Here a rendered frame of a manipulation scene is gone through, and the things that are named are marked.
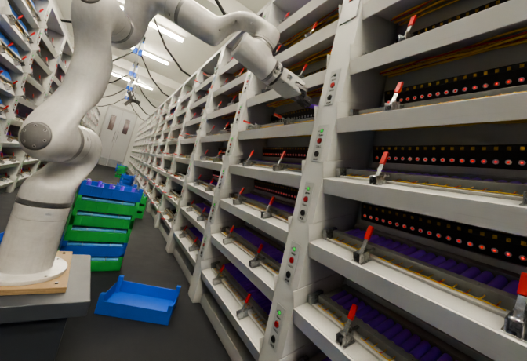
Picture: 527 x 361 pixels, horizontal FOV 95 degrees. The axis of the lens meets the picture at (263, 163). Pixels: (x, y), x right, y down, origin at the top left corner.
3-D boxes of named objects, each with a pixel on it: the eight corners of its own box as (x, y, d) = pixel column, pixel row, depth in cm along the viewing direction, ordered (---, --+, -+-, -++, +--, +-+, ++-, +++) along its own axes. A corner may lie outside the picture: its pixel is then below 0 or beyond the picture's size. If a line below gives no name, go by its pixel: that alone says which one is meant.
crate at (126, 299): (93, 313, 99) (99, 293, 100) (115, 290, 119) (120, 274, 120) (167, 326, 103) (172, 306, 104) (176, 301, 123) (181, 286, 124)
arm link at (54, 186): (1, 200, 61) (31, 111, 63) (54, 195, 80) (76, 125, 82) (52, 210, 63) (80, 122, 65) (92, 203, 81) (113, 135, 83)
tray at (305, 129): (314, 134, 83) (314, 106, 82) (238, 140, 134) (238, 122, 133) (353, 134, 93) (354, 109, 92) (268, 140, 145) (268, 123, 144)
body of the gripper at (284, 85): (285, 60, 79) (308, 81, 85) (269, 68, 88) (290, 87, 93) (277, 78, 78) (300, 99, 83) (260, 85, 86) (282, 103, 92)
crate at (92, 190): (78, 194, 125) (82, 179, 125) (78, 187, 141) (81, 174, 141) (139, 202, 143) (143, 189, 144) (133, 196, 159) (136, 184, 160)
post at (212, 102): (167, 253, 185) (226, 41, 201) (165, 249, 193) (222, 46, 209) (192, 254, 195) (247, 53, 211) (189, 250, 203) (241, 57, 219)
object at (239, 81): (247, 79, 146) (246, 56, 145) (212, 97, 197) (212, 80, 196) (275, 83, 156) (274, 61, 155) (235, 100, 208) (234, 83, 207)
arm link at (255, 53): (270, 58, 85) (256, 81, 85) (241, 31, 79) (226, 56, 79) (281, 55, 78) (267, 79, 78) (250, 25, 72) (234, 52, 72)
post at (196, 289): (192, 303, 125) (273, -3, 141) (187, 293, 133) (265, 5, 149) (227, 301, 136) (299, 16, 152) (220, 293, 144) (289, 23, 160)
